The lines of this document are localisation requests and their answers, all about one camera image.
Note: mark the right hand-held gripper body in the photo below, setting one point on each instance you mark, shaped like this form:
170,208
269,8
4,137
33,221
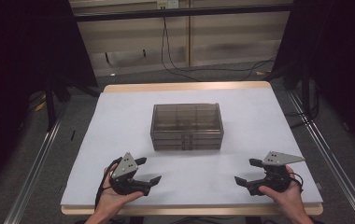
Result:
276,177

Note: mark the yellow floor tape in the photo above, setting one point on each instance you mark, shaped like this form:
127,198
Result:
40,106

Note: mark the wooden table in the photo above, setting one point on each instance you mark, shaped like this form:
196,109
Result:
185,86

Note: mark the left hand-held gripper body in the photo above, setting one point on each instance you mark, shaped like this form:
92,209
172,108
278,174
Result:
124,166

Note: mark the black horizontal bar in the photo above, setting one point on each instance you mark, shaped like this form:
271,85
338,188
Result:
178,12

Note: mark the white wall outlet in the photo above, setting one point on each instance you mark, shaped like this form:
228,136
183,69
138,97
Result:
167,3

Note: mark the black metal stand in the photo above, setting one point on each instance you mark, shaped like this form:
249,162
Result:
50,102

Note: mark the metal floor rail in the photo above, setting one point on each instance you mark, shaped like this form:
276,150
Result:
35,168
331,161

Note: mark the person's left hand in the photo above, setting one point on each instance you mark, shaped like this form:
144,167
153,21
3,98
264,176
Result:
113,202

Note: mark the small black floor object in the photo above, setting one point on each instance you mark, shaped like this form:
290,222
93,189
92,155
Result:
73,134

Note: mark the black curtain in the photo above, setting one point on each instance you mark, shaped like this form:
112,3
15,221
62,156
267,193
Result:
337,62
17,62

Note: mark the person's right hand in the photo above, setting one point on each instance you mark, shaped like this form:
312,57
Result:
289,199

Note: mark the transparent brown drawer box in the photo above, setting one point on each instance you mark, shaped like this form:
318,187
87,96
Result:
186,126

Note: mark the white table mat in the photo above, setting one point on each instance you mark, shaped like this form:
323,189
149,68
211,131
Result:
119,124

